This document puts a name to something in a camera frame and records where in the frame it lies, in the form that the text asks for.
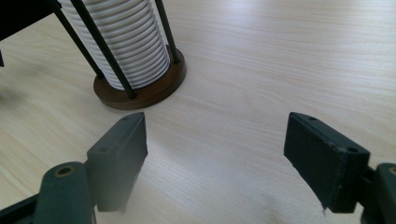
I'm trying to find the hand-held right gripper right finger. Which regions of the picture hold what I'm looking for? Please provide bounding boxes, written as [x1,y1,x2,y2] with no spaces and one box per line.
[283,112,372,215]

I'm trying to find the stack of white paper cups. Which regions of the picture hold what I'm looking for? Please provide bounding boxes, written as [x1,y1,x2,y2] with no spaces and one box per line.
[57,0,172,91]

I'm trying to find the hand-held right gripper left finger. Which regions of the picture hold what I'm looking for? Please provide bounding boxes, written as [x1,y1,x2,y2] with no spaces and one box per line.
[86,112,149,214]

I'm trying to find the cup holder with brown base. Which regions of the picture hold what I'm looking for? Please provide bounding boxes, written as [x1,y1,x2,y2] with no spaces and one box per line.
[46,0,188,110]

